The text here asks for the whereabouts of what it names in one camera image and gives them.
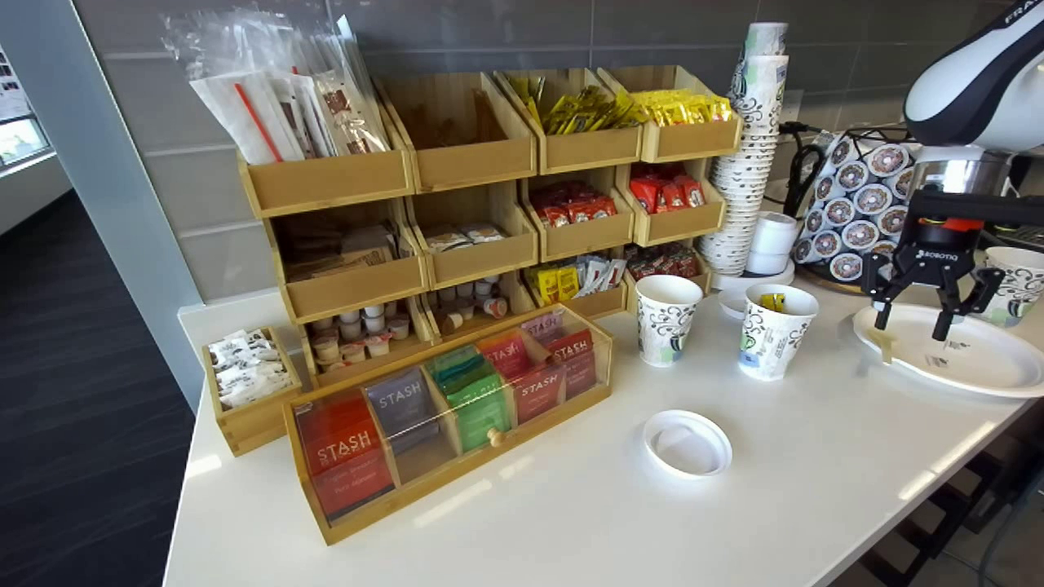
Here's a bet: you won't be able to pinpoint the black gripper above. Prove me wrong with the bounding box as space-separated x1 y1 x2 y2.
866 212 1008 345

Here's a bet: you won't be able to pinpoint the white plastic cup lid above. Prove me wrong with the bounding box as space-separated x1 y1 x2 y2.
640 406 737 483

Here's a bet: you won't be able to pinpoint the small creamer cups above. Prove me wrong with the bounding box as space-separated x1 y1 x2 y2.
306 303 415 367

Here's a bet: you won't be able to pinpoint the dark red snack packets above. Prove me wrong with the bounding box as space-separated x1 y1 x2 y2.
628 240 706 285

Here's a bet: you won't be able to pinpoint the black power cable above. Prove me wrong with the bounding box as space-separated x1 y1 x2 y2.
778 116 832 218

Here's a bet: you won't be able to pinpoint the small bamboo packet box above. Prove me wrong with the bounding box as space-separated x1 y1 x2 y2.
198 324 311 459

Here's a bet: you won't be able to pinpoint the window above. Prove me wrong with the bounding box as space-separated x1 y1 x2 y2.
0 45 56 175

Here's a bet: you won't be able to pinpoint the green yellow packets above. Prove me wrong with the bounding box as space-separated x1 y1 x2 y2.
505 76 651 140

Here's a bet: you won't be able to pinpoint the printed paper bowl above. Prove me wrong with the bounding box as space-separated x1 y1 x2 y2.
979 246 1044 330

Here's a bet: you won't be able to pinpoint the black wire coffee pod carousel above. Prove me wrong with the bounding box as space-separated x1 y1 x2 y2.
789 127 930 297

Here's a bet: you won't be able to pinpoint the bamboo tea bag box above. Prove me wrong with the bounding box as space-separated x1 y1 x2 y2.
280 301 616 547

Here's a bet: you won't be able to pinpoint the bamboo organiser bin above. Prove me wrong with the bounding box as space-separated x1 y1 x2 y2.
406 180 544 295
378 73 541 199
594 63 746 165
522 249 635 324
492 64 651 180
620 237 718 297
296 295 440 386
267 199 432 326
418 266 541 343
614 156 732 251
520 165 640 264
237 101 423 223

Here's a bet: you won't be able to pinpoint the large white paper plate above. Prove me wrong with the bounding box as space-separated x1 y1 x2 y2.
848 301 1044 403

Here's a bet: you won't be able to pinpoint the yellow sweetener packets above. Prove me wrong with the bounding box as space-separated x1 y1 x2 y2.
628 84 737 129

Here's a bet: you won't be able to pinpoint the yellow tea packets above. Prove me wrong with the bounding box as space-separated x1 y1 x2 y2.
526 261 587 310

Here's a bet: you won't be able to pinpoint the white sugar packets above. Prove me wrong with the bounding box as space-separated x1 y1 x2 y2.
204 326 299 411

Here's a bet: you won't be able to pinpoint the printed paper cup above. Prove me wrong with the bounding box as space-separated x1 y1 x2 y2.
632 271 708 373
737 281 824 386

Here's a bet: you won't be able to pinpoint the clear bag of stirrers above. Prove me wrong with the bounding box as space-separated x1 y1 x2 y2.
159 6 396 171

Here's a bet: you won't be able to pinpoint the stack of white lids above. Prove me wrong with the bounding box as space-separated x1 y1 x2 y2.
745 212 804 276

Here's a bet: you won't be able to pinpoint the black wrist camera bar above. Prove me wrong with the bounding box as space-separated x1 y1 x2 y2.
905 190 1044 228

